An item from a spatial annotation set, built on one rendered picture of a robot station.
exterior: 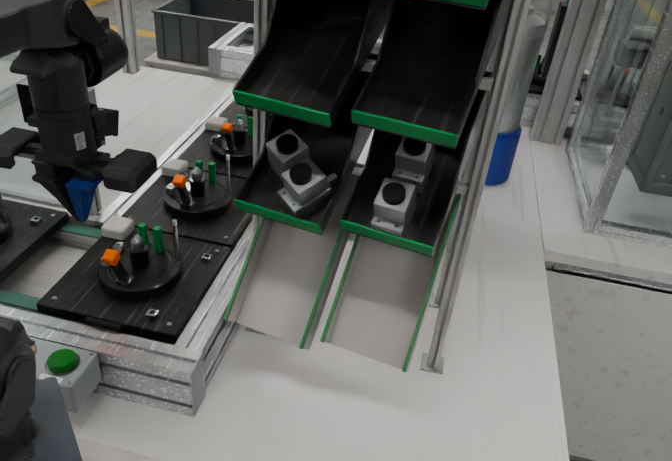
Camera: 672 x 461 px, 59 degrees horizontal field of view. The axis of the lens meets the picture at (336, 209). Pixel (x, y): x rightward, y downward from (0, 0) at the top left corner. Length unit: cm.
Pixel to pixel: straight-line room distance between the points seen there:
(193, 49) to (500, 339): 220
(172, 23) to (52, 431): 242
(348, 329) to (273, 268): 15
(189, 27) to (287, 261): 214
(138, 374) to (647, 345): 121
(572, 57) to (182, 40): 181
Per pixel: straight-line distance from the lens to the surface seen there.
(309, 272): 93
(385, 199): 76
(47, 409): 80
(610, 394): 181
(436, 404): 105
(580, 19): 188
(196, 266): 110
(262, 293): 95
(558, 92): 194
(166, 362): 95
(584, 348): 168
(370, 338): 92
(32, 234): 124
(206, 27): 293
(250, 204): 82
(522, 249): 145
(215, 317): 101
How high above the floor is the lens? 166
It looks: 33 degrees down
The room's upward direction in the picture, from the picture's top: 6 degrees clockwise
